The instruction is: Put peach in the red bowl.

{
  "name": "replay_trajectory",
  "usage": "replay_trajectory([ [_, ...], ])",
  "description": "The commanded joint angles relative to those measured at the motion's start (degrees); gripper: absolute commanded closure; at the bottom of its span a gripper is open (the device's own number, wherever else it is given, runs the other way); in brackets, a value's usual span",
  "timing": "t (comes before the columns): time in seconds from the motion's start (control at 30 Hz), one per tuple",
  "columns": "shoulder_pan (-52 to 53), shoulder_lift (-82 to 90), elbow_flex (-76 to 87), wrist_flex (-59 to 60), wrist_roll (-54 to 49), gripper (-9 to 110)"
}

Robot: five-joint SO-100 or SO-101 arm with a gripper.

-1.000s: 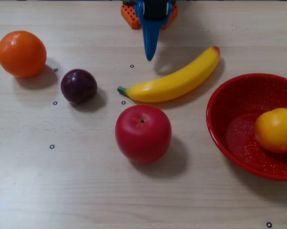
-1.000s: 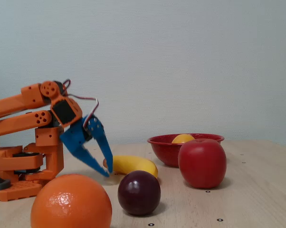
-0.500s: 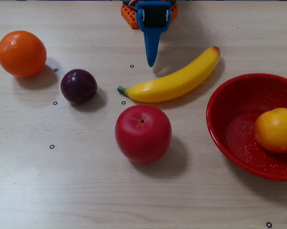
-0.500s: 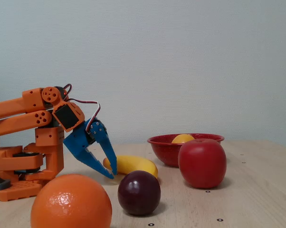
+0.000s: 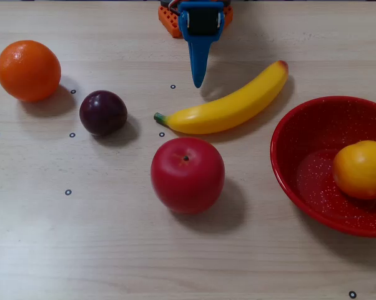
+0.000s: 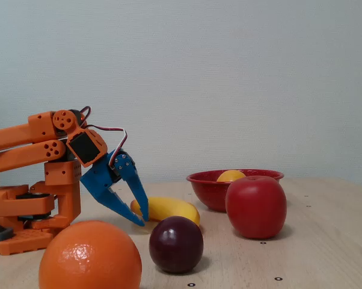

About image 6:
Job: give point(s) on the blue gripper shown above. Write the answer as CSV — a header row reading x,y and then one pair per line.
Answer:
x,y
99,177

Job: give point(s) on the yellow orange peach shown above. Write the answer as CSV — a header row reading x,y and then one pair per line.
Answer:
x,y
230,177

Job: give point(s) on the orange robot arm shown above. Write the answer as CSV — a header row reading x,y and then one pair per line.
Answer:
x,y
15,135

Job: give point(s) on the red speckled bowl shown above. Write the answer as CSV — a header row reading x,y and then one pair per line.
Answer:
x,y
208,192

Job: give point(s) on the yellow banana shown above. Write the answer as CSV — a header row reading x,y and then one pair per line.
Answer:
x,y
175,209

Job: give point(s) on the dark purple plum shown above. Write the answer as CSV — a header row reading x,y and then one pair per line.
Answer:
x,y
175,245

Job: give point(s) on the orange fruit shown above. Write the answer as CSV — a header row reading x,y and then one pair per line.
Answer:
x,y
90,256

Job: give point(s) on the red apple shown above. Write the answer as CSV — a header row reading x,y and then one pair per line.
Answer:
x,y
256,207

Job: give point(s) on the dark grey table clamp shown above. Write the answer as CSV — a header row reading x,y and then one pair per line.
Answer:
x,y
0,233

